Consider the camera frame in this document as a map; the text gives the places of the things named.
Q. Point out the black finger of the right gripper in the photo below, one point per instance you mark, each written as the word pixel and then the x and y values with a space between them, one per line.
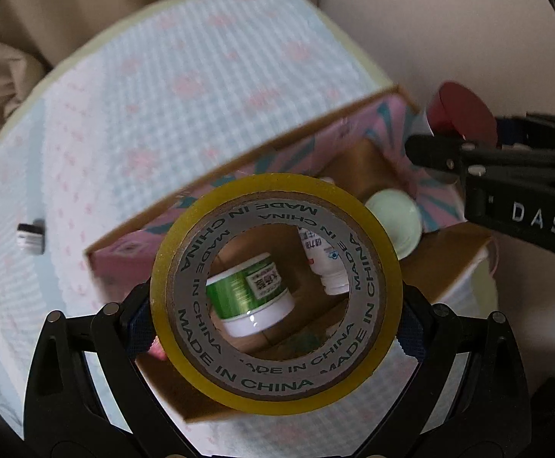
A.
pixel 452 157

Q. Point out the small black lid jar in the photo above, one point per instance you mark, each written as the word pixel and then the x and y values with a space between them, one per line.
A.
pixel 30 237

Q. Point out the green label white jar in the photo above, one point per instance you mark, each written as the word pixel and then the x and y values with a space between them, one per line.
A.
pixel 250 297

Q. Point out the pale green cream jar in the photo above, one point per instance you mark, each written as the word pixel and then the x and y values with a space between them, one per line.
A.
pixel 399 215

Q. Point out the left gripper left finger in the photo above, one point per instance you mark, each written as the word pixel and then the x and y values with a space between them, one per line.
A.
pixel 85 395

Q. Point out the red lid jar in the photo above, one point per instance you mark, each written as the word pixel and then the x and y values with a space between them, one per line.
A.
pixel 455 108

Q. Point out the cardboard box with pink lining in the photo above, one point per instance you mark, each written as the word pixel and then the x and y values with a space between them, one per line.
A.
pixel 361 149

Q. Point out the white medicine bottle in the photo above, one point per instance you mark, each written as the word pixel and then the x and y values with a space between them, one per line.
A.
pixel 325 262

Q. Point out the checkered floral bed cover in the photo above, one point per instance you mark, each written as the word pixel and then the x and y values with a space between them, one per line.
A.
pixel 151 104

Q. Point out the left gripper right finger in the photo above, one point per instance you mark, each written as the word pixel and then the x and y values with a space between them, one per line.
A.
pixel 468 395

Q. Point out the yellow tape roll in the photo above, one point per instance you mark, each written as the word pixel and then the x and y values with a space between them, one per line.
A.
pixel 183 314

